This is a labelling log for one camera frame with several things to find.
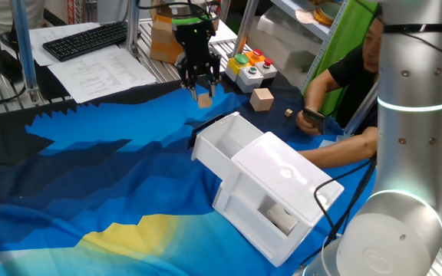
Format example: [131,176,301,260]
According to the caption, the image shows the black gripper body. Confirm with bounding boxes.
[172,22,223,89]

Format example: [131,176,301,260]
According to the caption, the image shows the small wooden cube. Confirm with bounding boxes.
[196,93,213,109]

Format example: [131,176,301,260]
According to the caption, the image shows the white drawer with black handle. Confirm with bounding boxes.
[187,111,264,181]

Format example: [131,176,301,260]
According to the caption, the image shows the dark smartphone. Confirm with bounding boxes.
[302,106,326,135]

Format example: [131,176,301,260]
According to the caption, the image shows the white plastic drawer cabinet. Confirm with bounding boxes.
[212,131,345,268]

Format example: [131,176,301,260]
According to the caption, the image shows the man's left forearm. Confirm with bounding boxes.
[297,127,378,169]

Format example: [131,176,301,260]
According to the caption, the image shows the man's right forearm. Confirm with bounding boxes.
[303,68,336,113]

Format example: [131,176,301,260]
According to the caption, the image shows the man's right hand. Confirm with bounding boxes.
[295,107,323,136]

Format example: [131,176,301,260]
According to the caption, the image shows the yellow box with green button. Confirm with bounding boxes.
[225,53,251,83]

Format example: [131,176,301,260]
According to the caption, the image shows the taped cardboard box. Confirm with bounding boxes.
[150,0,186,64]

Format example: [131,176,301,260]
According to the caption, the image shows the grey box small green button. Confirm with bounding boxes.
[236,65,265,94]

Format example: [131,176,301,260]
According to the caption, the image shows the large wooden cube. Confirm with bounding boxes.
[249,87,275,113]

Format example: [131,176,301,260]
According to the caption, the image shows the orange box with red button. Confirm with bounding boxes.
[243,48,267,66]

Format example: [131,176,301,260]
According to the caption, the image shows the grey box small red button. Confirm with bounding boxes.
[255,57,279,81]

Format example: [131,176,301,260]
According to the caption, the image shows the printed paper sheet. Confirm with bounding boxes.
[47,44,157,104]

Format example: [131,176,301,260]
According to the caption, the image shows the black computer keyboard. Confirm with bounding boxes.
[42,20,129,63]

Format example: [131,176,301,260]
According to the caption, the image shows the grey metal shelf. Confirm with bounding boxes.
[270,0,351,94]

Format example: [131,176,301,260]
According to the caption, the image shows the blue patterned tablecloth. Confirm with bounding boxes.
[0,72,378,276]

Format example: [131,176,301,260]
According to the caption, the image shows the stacked ceramic bowls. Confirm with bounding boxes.
[312,1,344,27]

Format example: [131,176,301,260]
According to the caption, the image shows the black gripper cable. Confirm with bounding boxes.
[136,0,223,21]

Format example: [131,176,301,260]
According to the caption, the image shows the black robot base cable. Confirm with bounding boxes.
[301,153,378,265]

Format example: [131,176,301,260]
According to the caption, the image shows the bluish aluminium frame post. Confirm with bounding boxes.
[9,0,41,103]

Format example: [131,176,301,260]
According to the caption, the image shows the black monitor cable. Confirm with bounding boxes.
[0,82,27,109]

